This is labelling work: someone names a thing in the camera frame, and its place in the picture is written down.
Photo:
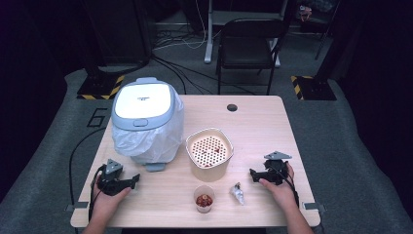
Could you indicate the clear plastic cup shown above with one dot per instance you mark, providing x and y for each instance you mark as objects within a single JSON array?
[{"x": 204, "y": 191}]

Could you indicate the person's left hand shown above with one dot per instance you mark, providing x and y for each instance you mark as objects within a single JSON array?
[{"x": 107, "y": 204}]

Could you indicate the black stand base hazard stripes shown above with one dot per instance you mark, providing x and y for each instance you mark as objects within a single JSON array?
[
  {"x": 97, "y": 87},
  {"x": 316, "y": 88}
]

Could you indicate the white metal desk frame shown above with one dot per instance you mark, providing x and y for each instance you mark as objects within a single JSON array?
[{"x": 208, "y": 39}]

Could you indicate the beige container with perforated insert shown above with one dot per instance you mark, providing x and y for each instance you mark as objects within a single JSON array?
[{"x": 207, "y": 170}]

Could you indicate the person's right hand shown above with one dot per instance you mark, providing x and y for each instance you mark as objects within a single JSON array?
[{"x": 284, "y": 193}]

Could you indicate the white grey pedal trash can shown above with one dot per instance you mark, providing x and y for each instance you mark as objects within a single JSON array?
[{"x": 142, "y": 100}]

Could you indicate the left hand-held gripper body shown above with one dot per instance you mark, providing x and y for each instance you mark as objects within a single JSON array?
[{"x": 112, "y": 182}]

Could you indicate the silver wrapper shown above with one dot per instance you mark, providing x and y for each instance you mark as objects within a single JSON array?
[{"x": 237, "y": 193}]

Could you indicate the grey table edge bracket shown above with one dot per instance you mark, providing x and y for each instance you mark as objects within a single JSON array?
[
  {"x": 314, "y": 206},
  {"x": 77, "y": 205}
]

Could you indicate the black folding chair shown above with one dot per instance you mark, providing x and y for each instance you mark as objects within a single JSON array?
[{"x": 246, "y": 52}]

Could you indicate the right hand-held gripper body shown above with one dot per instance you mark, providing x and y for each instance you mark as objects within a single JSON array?
[{"x": 276, "y": 172}]

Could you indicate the white plastic trash bag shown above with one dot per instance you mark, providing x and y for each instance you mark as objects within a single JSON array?
[{"x": 146, "y": 143}]

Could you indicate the black tripod leg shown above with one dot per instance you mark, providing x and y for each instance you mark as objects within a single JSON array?
[{"x": 326, "y": 32}]

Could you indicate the red food scraps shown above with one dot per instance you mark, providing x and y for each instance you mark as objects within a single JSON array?
[
  {"x": 207, "y": 152},
  {"x": 204, "y": 200}
]

